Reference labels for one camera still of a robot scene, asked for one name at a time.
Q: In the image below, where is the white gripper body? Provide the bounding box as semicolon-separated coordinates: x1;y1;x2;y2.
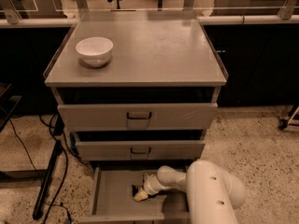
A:
143;175;164;195

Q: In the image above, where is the dark rxbar chocolate bar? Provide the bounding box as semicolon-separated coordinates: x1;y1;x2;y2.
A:
132;185;143;198

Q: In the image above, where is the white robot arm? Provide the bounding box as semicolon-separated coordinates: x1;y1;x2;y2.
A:
133;160;247;224

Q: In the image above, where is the middle grey drawer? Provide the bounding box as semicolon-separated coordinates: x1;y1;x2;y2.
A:
76;140;205;161

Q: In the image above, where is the grey drawer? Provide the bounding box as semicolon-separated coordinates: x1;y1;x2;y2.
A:
78;168;192;224
76;140;205;161
58;103;218;132

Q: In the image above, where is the bottom grey drawer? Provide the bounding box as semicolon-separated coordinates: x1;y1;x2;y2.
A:
78;168;192;224

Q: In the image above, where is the grey drawer cabinet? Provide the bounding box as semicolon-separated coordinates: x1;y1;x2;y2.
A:
43;10;230;224

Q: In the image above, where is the top grey drawer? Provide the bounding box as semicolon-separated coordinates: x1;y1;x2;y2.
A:
58;103;218;132

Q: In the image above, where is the white ceramic bowl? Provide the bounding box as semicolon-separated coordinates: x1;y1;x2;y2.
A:
76;36;114;67

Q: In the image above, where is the wheeled cart base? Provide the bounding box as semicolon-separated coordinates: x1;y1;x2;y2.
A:
278;105;299;130

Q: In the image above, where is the black floor cable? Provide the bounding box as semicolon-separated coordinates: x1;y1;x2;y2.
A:
8;114;88;224

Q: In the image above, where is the black desk frame leg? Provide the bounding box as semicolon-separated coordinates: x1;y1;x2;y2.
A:
33;140;62;220

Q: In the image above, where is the white horizontal rail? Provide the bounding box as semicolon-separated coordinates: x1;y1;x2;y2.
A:
0;14;299;29

